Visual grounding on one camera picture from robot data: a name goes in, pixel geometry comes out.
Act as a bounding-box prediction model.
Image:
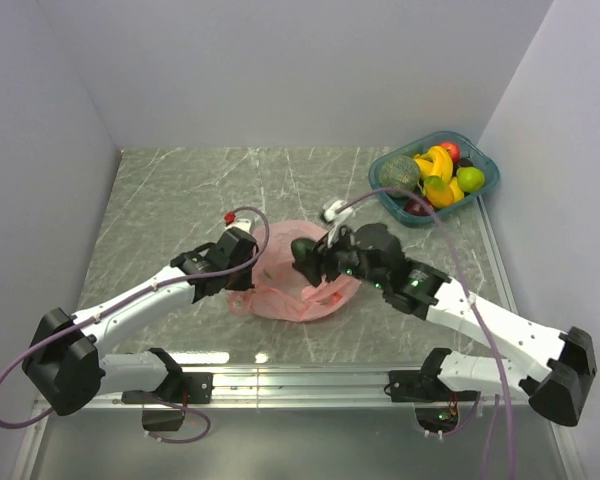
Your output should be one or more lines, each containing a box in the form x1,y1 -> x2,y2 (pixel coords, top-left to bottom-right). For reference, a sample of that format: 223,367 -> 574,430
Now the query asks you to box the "dark purple mangosteen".
455,157 -> 474,168

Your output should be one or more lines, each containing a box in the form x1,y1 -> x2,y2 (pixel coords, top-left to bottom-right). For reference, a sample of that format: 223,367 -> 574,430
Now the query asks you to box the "green netted melon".
378,155 -> 420,191

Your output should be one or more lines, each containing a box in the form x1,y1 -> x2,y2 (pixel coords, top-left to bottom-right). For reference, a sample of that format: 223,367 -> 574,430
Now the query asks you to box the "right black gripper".
293,218 -> 388,288

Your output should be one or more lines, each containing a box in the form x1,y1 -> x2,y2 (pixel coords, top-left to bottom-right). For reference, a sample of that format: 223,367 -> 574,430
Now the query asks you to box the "yellow banana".
414,145 -> 453,183

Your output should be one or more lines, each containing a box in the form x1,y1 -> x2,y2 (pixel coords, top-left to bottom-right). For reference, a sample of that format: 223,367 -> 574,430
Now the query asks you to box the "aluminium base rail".
9,362 -> 589,480

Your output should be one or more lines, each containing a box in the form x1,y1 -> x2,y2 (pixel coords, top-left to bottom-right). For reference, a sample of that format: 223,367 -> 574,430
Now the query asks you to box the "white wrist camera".
223,211 -> 253,234
319,199 -> 354,247

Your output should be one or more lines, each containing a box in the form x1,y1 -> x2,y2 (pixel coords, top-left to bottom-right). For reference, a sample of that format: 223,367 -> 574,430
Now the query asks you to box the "teal plastic tray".
368,131 -> 500,227

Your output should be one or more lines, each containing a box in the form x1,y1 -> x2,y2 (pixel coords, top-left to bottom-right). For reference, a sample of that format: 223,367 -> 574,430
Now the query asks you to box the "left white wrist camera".
223,211 -> 253,234

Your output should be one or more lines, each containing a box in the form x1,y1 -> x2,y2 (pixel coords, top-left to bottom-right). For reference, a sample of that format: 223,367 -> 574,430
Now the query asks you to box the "pink plastic bag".
228,220 -> 361,322

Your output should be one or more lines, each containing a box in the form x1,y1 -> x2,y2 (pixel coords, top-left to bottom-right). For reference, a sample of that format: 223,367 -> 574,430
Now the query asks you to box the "red apple in tray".
439,142 -> 461,163

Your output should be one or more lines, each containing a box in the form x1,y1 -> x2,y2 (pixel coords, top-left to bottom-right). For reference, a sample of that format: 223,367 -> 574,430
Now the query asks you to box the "yellow orange mango with leaf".
423,175 -> 454,209

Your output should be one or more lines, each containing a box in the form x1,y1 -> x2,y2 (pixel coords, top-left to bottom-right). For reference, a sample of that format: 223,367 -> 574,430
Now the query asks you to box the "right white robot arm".
291,223 -> 597,427

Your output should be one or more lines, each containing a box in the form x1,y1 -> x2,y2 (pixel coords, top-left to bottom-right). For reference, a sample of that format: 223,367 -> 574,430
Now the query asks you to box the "dark green avocado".
291,237 -> 319,262

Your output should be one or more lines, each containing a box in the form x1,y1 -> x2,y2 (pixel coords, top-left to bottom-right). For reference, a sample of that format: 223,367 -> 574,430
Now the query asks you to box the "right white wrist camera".
319,199 -> 354,247

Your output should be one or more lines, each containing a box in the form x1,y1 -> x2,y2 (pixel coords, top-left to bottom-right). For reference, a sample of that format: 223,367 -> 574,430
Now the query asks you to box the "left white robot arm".
22,227 -> 259,416

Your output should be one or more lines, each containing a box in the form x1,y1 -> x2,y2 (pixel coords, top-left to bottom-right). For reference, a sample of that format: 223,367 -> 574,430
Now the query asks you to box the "dark red apple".
403,197 -> 435,217

